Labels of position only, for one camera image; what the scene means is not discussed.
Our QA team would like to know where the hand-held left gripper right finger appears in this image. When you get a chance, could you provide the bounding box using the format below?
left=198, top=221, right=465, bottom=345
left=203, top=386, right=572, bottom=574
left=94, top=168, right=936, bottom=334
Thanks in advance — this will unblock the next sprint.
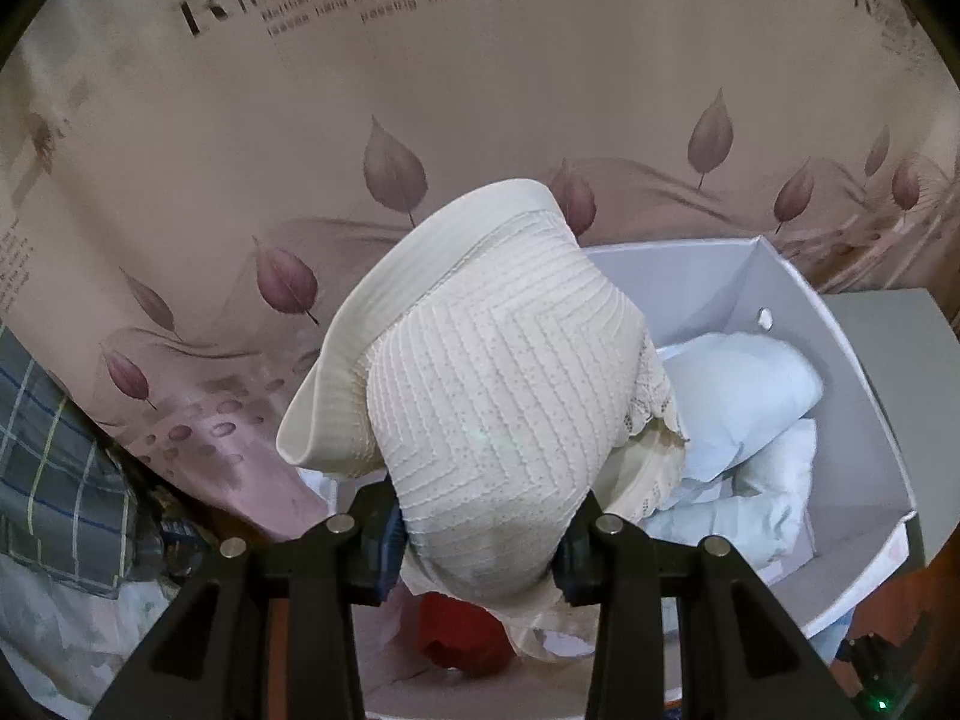
left=553, top=491, right=863, bottom=720

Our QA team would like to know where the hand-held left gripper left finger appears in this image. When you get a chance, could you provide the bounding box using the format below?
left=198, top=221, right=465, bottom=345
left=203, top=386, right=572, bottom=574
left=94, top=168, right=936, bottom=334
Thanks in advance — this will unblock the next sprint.
left=90, top=478, right=407, bottom=720

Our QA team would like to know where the red underwear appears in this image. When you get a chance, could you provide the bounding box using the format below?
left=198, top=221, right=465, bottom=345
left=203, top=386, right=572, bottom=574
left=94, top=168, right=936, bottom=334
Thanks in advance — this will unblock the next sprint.
left=416, top=591, right=518, bottom=674

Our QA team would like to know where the cream knit underwear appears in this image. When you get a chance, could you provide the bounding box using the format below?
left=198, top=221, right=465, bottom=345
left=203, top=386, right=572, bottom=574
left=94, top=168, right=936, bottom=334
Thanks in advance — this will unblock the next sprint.
left=276, top=178, right=689, bottom=665

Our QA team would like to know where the white underwear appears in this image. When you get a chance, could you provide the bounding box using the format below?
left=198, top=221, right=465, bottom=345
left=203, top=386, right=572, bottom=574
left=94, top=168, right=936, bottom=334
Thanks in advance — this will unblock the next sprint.
left=643, top=420, right=818, bottom=587

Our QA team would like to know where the light blue underwear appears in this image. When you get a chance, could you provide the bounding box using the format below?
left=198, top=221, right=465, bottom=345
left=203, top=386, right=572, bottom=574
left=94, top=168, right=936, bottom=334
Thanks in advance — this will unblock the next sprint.
left=658, top=331, right=826, bottom=482

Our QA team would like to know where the white shoe box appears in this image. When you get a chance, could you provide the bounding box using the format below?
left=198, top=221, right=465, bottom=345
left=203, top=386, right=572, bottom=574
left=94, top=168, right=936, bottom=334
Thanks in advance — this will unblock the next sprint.
left=296, top=236, right=920, bottom=720

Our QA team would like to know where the grey box lid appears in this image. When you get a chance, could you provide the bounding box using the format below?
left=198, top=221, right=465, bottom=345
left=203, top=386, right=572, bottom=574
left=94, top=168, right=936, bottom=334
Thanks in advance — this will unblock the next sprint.
left=821, top=289, right=960, bottom=578

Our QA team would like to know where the pile of white clothes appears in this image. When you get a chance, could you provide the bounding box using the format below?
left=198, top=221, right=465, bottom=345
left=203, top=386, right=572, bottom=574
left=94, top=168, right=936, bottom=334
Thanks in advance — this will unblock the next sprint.
left=0, top=555, right=182, bottom=720

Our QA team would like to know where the blue plaid cloth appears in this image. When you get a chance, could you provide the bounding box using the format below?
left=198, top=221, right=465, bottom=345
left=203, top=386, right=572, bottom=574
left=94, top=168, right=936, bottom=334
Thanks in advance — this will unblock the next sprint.
left=0, top=326, right=162, bottom=601

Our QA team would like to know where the leaf print bed sheet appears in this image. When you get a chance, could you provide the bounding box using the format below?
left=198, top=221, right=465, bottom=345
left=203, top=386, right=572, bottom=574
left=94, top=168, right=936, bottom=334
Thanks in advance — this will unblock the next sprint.
left=0, top=0, right=960, bottom=542

